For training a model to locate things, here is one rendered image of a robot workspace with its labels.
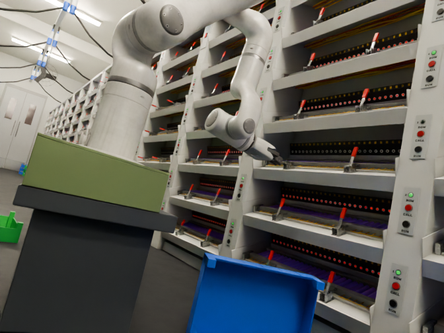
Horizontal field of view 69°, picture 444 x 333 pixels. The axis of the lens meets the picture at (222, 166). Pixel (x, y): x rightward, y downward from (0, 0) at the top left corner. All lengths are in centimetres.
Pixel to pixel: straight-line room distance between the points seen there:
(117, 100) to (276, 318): 69
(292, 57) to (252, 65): 50
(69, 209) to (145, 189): 15
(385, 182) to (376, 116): 21
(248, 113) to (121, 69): 39
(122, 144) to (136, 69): 19
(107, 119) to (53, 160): 19
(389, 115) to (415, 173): 20
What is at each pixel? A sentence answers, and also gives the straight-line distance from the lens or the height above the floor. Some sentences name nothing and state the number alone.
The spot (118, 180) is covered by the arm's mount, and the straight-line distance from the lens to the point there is 71.
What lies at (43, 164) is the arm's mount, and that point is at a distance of 70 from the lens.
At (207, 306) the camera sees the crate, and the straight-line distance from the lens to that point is 90.
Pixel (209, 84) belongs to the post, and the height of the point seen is 106.
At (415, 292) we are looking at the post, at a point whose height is 23.
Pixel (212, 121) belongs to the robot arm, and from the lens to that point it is 104.
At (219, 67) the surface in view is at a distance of 196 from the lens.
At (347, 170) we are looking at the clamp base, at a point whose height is 53.
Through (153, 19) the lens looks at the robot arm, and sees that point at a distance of 86.
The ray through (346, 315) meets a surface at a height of 11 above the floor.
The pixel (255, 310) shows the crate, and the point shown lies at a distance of 93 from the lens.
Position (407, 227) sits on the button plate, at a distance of 97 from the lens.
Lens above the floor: 32
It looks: 7 degrees up
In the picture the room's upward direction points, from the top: 13 degrees clockwise
